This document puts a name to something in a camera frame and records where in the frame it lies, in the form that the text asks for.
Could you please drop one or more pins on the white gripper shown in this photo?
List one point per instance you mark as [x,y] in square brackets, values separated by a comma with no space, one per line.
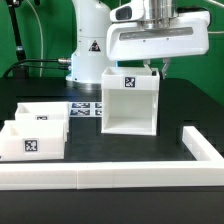
[128,40]

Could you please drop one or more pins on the white drawer cabinet frame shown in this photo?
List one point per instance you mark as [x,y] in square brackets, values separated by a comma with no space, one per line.
[130,101]

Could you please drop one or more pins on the white front drawer box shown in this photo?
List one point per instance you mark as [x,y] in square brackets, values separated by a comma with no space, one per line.
[32,140]

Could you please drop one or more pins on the white drawer box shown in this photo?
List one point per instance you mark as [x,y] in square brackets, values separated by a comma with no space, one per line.
[32,140]
[42,110]

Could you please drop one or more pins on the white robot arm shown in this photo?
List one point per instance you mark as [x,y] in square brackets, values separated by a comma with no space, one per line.
[93,21]

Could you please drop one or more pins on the white rear drawer box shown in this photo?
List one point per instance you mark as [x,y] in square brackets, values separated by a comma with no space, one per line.
[42,110]

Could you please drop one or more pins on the white marker tag plate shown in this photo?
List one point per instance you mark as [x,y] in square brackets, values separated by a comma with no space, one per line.
[85,109]

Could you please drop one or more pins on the white L-shaped boundary fence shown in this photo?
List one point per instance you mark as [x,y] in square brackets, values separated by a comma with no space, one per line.
[207,169]

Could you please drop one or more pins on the black camera stand pole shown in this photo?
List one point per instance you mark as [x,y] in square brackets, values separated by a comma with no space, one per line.
[19,71]

